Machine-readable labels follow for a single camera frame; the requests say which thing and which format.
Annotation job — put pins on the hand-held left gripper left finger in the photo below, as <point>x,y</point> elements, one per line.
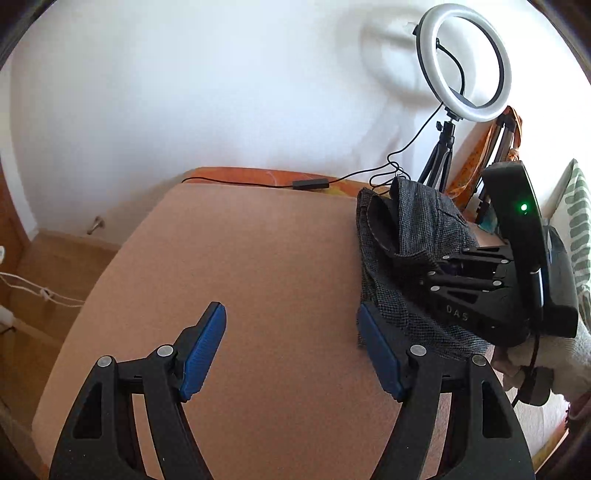
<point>206,348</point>

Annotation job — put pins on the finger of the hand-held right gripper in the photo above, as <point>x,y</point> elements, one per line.
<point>466,281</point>
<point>475,257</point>

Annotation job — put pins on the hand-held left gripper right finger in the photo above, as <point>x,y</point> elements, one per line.
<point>377,350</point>

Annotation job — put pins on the grey tweed pants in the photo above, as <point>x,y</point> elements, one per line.
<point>418,230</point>

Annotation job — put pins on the person's right hand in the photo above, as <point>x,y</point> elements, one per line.
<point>556,353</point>

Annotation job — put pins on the green striped white pillow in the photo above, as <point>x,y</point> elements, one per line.
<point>577,217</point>

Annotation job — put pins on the orange patterned cloth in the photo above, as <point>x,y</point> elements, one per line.
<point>475,159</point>

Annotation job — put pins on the silver brown tripod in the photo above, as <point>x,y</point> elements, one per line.
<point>497,138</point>

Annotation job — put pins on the metal door stop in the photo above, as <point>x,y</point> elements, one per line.
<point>95,225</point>

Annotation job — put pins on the wooden door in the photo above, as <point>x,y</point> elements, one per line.
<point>9,221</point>

